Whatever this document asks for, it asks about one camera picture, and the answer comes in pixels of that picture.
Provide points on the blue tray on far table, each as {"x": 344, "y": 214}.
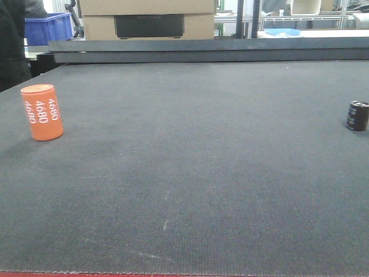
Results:
{"x": 283, "y": 32}

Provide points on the person in black clothing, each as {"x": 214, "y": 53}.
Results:
{"x": 14, "y": 65}

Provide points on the black cylindrical capacitor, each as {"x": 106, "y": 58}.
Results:
{"x": 357, "y": 118}

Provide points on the cardboard box with black label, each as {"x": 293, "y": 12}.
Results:
{"x": 148, "y": 20}

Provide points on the orange cylinder marked 4680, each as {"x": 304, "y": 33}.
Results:
{"x": 43, "y": 113}

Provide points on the blue crate in background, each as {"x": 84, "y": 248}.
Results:
{"x": 56, "y": 27}

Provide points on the black table mat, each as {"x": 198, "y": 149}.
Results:
{"x": 190, "y": 168}

